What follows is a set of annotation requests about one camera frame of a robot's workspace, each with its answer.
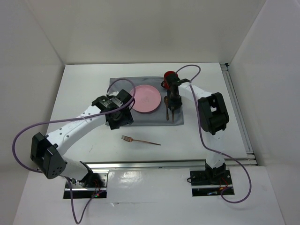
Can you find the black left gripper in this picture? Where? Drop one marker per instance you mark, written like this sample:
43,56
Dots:
127,119

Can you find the red mug black handle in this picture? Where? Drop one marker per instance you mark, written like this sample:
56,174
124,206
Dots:
170,77

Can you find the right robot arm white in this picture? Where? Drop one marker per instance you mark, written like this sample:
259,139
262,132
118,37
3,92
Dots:
213,119

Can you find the aluminium rail right side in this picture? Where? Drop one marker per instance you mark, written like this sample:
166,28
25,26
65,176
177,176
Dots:
236,107

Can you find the grey cloth placemat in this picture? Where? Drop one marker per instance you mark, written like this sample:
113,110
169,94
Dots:
156,117

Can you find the aluminium rail front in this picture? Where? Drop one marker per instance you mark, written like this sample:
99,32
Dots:
145,165

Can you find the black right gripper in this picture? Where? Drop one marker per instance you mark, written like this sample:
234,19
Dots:
177,104

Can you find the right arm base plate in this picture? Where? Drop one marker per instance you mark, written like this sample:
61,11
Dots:
201,186

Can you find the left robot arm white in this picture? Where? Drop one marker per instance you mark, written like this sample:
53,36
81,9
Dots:
47,151

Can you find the copper fork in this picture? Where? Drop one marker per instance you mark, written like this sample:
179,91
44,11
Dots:
130,139

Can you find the pink plate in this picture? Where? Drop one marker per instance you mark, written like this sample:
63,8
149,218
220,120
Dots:
147,99

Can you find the aluminium rail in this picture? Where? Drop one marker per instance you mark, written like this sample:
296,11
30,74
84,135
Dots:
236,107
145,165

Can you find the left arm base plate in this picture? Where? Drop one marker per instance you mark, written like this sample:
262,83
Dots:
96,188

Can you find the brown wooden spoon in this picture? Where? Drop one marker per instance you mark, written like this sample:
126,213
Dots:
167,110

